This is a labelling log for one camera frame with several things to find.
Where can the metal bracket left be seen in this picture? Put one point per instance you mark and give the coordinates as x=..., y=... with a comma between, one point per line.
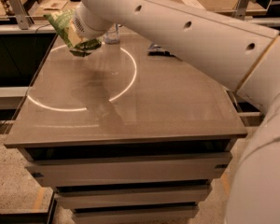
x=20, y=14

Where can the grey drawer cabinet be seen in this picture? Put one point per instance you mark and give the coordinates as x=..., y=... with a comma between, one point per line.
x=123, y=136

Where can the dark blue chip bag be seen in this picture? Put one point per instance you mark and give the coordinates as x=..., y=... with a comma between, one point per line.
x=156, y=50

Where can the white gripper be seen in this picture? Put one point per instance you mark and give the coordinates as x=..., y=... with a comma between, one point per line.
x=84, y=26

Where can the white paper sheet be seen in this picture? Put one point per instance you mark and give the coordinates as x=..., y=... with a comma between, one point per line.
x=193, y=3

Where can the paper card on desk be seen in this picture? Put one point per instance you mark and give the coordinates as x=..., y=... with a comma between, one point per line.
x=54, y=5

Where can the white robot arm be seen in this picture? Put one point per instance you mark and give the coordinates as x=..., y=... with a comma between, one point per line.
x=242, y=56

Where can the green rice chip bag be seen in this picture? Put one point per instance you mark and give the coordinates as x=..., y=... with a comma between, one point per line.
x=62, y=22

